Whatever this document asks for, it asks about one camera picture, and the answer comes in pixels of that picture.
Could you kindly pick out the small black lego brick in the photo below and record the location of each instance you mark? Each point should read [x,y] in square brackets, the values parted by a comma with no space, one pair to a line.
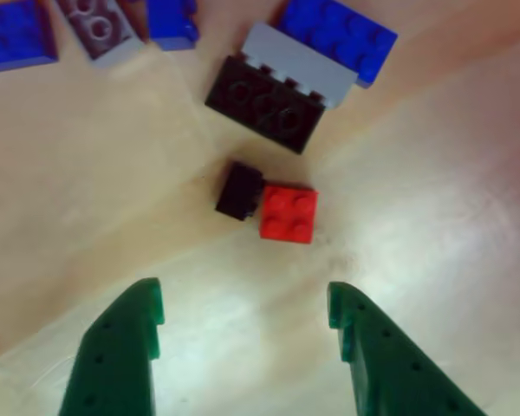
[238,190]

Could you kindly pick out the light grey 1x4 lego brick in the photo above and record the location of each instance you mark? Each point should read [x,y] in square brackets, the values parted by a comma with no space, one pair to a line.
[299,65]

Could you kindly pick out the red 2x2 lego brick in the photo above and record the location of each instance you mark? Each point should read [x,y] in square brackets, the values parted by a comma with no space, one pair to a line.
[288,212]

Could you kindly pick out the dark green 2x4 lego brick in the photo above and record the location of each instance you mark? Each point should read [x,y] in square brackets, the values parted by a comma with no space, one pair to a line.
[260,108]

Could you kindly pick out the grey 2x4 lego brick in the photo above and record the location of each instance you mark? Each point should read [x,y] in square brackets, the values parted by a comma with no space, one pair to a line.
[99,34]

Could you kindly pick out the blue 2x4 lego brick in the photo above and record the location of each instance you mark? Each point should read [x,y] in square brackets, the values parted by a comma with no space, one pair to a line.
[342,34]

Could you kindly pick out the blue 2x2 lego brick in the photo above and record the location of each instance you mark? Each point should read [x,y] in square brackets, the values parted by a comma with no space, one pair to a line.
[171,26]

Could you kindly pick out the blue flat lego plate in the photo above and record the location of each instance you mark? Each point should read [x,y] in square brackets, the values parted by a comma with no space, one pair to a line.
[13,34]

